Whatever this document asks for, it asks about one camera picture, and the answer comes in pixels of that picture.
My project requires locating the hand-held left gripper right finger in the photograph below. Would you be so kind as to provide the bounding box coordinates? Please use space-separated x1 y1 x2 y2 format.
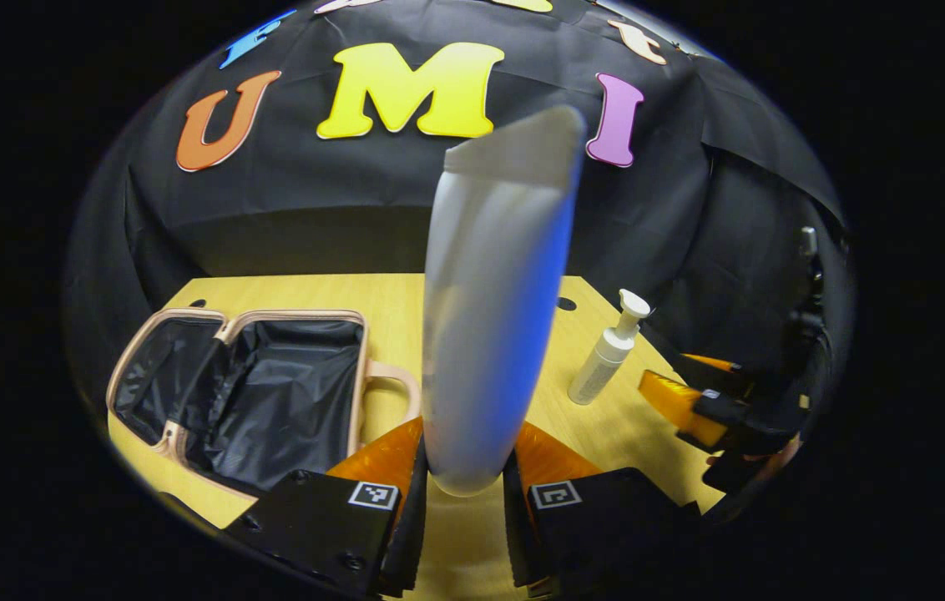
500 420 704 599

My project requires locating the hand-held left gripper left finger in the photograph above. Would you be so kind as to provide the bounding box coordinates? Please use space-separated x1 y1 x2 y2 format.
222 416 429 599

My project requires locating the white pump bottle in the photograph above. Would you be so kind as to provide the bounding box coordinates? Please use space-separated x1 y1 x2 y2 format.
567 288 652 407

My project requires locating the pink suitcase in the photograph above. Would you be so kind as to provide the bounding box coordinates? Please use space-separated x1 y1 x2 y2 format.
106 306 422 503

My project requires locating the white skin care tube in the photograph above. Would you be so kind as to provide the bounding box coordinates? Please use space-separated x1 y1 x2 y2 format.
422 105 588 498

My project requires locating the black backdrop cloth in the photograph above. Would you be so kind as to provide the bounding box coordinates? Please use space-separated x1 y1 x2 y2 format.
63 0 857 435

